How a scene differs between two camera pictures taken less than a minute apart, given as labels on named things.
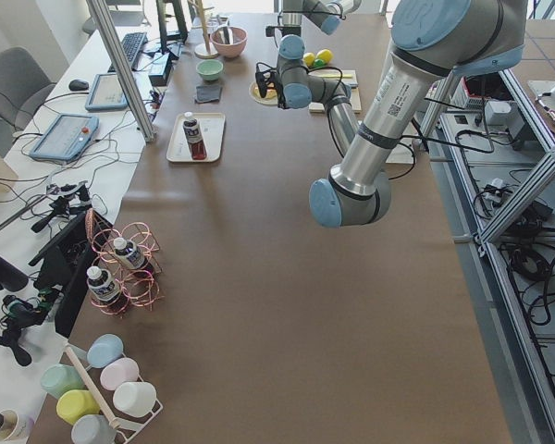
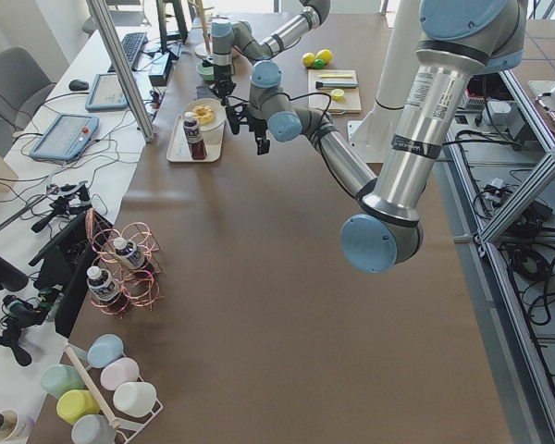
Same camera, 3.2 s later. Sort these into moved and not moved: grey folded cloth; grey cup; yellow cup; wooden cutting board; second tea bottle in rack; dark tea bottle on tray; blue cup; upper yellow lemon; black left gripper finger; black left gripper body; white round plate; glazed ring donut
Moved: black left gripper finger; glazed ring donut; black left gripper body; white round plate
Not moved: upper yellow lemon; dark tea bottle on tray; blue cup; grey cup; wooden cutting board; second tea bottle in rack; yellow cup; grey folded cloth
